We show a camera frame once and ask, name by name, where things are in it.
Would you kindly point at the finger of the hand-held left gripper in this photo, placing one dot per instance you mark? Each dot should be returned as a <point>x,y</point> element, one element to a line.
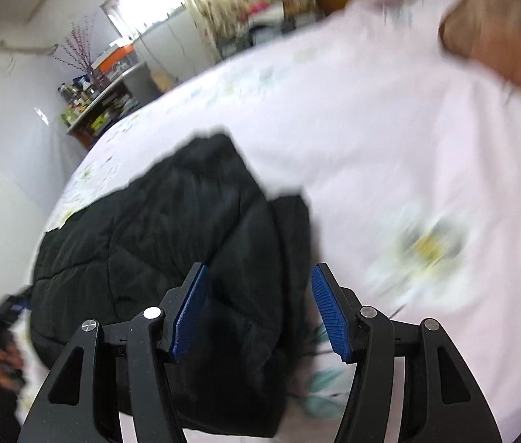
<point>14,304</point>

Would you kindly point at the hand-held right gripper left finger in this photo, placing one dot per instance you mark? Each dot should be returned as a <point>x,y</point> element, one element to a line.
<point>189,314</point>

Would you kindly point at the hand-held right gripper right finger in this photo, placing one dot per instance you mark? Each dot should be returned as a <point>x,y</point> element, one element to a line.
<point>332,314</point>

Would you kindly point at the black padded jacket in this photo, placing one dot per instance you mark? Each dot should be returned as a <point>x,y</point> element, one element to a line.
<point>149,240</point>

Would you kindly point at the pile of clothes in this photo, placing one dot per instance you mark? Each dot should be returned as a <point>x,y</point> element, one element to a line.
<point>265,23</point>

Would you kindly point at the wooden shelf unit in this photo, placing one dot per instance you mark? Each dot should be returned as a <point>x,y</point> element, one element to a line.
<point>103,115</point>

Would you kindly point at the group of bottles and jars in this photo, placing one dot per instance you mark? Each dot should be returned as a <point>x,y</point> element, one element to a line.
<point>78,92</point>

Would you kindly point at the purple dried branches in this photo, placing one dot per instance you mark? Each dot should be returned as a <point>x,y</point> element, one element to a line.
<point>80,50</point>

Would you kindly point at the white refrigerator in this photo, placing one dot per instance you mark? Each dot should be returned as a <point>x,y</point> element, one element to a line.
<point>172,46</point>

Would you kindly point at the orange storage box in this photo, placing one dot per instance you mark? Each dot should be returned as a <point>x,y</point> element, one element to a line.
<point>117,53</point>

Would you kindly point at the brown plush blanket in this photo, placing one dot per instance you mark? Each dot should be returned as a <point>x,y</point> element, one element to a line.
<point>491,32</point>

